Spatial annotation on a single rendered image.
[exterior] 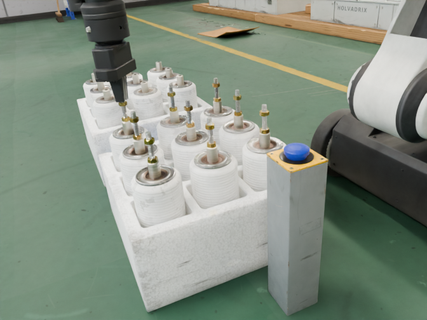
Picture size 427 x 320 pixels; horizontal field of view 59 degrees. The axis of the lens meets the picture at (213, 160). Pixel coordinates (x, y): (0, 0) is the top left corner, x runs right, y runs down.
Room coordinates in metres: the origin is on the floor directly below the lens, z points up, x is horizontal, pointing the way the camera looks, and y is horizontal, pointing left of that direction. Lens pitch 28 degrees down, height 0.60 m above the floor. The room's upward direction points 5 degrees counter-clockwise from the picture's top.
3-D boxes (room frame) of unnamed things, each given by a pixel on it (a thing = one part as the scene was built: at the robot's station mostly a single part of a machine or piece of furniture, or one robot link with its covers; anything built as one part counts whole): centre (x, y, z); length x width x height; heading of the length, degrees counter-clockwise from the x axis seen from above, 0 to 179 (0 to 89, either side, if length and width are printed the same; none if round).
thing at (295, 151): (0.52, -0.13, 0.32); 0.04 x 0.04 x 0.02
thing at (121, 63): (0.83, 0.20, 0.45); 0.13 x 0.10 x 0.12; 162
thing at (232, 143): (0.81, -0.07, 0.16); 0.10 x 0.10 x 0.18
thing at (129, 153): (0.72, 0.15, 0.25); 0.08 x 0.08 x 0.01
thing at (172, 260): (0.76, 0.04, 0.09); 0.39 x 0.39 x 0.18; 21
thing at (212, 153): (0.65, 0.00, 0.26); 0.02 x 0.02 x 0.03
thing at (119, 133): (0.83, 0.20, 0.25); 0.08 x 0.08 x 0.01
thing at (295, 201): (0.52, -0.13, 0.16); 0.07 x 0.07 x 0.31; 21
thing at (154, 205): (0.61, 0.11, 0.16); 0.10 x 0.10 x 0.18
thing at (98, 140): (1.26, 0.24, 0.09); 0.39 x 0.39 x 0.18; 22
